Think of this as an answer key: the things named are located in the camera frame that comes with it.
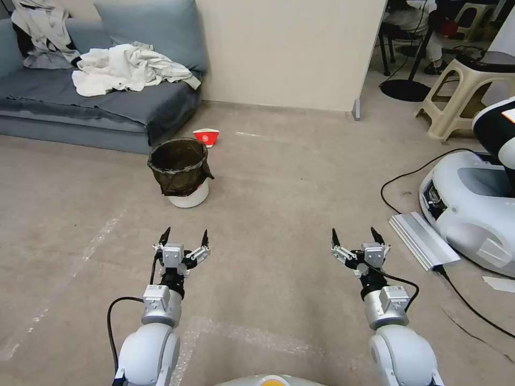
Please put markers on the red bag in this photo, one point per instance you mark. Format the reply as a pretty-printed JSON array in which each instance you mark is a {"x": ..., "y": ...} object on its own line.
[{"x": 449, "y": 29}]

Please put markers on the blue sofa cushion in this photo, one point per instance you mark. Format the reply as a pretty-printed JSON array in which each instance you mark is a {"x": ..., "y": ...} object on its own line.
[{"x": 161, "y": 28}]

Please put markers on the person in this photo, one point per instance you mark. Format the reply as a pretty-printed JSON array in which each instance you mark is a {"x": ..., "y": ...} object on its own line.
[{"x": 410, "y": 16}]

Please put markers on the red paper cup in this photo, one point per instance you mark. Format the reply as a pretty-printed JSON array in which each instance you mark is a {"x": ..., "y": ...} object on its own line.
[{"x": 206, "y": 138}]

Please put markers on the black round stand base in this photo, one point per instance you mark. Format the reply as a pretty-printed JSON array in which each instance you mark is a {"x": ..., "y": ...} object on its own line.
[{"x": 404, "y": 89}]

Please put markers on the white and black jacket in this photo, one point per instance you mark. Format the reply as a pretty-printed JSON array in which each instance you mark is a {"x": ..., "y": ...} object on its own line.
[{"x": 42, "y": 24}]

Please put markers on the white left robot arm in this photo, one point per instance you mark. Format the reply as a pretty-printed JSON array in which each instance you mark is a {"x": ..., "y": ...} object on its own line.
[{"x": 149, "y": 354}]

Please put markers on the white crumpled cloth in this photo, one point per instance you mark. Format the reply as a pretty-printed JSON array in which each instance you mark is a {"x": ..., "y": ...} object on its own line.
[{"x": 120, "y": 68}]

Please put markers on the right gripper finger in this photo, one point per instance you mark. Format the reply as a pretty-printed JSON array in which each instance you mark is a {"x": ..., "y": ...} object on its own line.
[
  {"x": 342, "y": 252},
  {"x": 380, "y": 240}
]

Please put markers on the beige partition panel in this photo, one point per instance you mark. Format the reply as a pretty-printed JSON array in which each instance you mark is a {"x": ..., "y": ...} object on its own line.
[{"x": 289, "y": 52}]

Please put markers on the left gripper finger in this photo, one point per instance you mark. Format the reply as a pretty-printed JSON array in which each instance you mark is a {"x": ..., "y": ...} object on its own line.
[
  {"x": 161, "y": 241},
  {"x": 198, "y": 253}
]

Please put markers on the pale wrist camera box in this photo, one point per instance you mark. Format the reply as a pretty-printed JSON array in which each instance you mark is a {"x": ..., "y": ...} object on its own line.
[
  {"x": 173, "y": 255},
  {"x": 373, "y": 254}
]

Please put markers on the white robot front shell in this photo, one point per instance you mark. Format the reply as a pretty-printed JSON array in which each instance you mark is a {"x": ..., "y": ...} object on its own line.
[{"x": 267, "y": 380}]

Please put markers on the white paper sheet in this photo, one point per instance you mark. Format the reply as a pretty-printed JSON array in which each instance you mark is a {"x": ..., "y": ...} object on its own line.
[{"x": 501, "y": 283}]

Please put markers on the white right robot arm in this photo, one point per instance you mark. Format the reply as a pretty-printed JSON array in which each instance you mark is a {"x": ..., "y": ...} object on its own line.
[{"x": 398, "y": 354}]

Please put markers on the small beige plastic stool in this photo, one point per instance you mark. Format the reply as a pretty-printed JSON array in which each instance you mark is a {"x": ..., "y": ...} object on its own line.
[{"x": 476, "y": 18}]

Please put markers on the white trash can black bag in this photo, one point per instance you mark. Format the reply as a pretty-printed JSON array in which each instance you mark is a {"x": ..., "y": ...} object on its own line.
[{"x": 181, "y": 169}]

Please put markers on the white wheeled robot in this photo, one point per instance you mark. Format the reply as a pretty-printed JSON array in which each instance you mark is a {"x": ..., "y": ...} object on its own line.
[{"x": 470, "y": 209}]

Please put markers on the grey-blue sofa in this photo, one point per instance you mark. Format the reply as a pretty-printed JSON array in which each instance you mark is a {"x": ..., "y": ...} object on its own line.
[{"x": 44, "y": 108}]

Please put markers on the black chair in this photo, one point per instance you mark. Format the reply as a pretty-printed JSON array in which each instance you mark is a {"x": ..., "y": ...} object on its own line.
[{"x": 388, "y": 38}]

